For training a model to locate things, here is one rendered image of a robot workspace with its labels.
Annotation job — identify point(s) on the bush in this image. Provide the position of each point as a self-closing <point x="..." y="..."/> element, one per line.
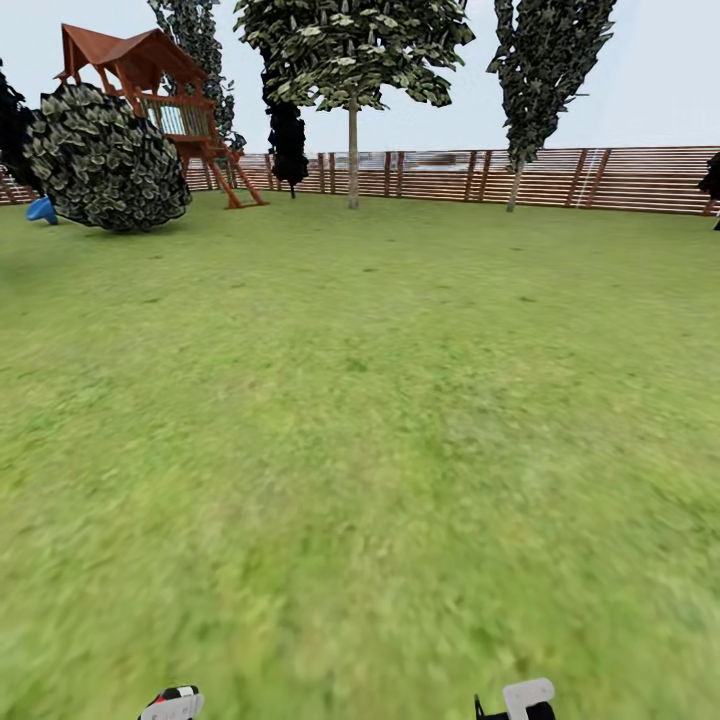
<point x="99" y="164"/>

